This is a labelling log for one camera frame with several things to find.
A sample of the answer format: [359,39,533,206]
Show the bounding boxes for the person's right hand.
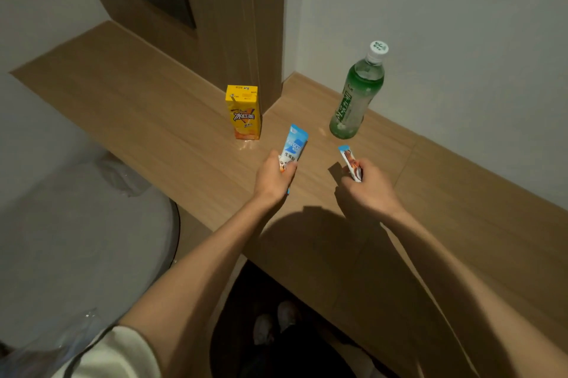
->
[339,158,402,221]

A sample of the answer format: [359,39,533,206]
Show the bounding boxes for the white shirt sleeve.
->
[53,325,162,378]

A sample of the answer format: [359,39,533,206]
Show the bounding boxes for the person's left hand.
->
[253,150,298,210]

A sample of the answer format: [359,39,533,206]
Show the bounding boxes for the round grey seat cushion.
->
[0,144,180,350]

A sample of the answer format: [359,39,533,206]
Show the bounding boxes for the person's right forearm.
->
[379,209,568,378]

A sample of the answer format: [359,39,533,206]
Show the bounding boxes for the blue snack wrapper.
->
[278,124,309,195]

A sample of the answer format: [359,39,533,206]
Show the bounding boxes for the wooden built-in desk unit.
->
[9,20,568,378]

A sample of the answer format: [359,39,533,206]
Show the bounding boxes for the small blue red wrapper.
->
[338,145,364,183]

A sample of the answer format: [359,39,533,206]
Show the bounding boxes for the green plastic drink bottle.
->
[329,41,389,140]

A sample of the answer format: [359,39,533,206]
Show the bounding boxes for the yellow juice carton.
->
[225,84,262,141]

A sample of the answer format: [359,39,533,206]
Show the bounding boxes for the white left sneaker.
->
[253,313,276,346]

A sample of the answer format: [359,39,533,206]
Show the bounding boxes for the dark trousers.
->
[239,324,356,378]

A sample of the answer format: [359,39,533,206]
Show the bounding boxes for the person's left forearm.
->
[118,197,278,378]

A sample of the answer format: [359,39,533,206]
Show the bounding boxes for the white right sneaker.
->
[277,300,302,332]

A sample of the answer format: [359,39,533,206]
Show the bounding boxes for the wooden wall panel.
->
[66,0,286,115]

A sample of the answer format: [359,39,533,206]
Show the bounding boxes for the white sneaker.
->
[253,313,276,346]
[277,300,302,332]

